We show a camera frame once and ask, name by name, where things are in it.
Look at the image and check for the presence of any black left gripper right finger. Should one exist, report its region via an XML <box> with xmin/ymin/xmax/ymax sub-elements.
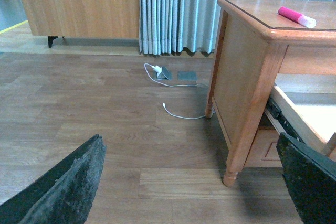
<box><xmin>276</xmin><ymin>132</ymin><xmax>335</xmax><ymax>223</ymax></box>

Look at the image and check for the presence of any wooden top drawer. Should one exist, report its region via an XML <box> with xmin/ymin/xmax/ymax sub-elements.
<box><xmin>269</xmin><ymin>81</ymin><xmax>335</xmax><ymax>161</ymax></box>

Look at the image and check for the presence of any light wooden cabinet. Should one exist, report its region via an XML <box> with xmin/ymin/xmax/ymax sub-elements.
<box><xmin>22</xmin><ymin>0</ymin><xmax>140</xmax><ymax>39</ymax></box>

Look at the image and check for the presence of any wooden lower drawer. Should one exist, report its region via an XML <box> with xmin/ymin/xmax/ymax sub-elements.
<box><xmin>244</xmin><ymin>129</ymin><xmax>282</xmax><ymax>168</ymax></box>

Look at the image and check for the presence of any open metal floor socket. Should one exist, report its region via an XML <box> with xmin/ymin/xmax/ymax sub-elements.
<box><xmin>154</xmin><ymin>66</ymin><xmax>172</xmax><ymax>80</ymax></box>

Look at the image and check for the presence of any pink marker with clear cap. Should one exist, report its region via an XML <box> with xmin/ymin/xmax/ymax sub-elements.
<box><xmin>278</xmin><ymin>6</ymin><xmax>317</xmax><ymax>28</ymax></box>

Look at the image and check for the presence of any wooden drawer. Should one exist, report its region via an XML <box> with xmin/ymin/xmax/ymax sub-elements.
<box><xmin>269</xmin><ymin>81</ymin><xmax>335</xmax><ymax>161</ymax></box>
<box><xmin>244</xmin><ymin>129</ymin><xmax>282</xmax><ymax>168</ymax></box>

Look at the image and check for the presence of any white charger plug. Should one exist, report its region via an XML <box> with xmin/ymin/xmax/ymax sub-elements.
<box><xmin>151</xmin><ymin>65</ymin><xmax>162</xmax><ymax>74</ymax></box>

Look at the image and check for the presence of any closed metal floor socket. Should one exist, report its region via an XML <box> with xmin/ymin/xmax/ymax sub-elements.
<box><xmin>177</xmin><ymin>71</ymin><xmax>197</xmax><ymax>81</ymax></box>

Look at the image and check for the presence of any white charging cable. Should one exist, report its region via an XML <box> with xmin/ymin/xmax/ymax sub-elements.
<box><xmin>143</xmin><ymin>63</ymin><xmax>216</xmax><ymax>120</ymax></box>

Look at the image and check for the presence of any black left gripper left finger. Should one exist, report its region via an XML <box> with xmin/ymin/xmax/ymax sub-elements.
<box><xmin>1</xmin><ymin>134</ymin><xmax>106</xmax><ymax>223</ymax></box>

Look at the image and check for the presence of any wooden nightstand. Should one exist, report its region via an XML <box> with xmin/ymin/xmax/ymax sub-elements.
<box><xmin>205</xmin><ymin>0</ymin><xmax>335</xmax><ymax>187</ymax></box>

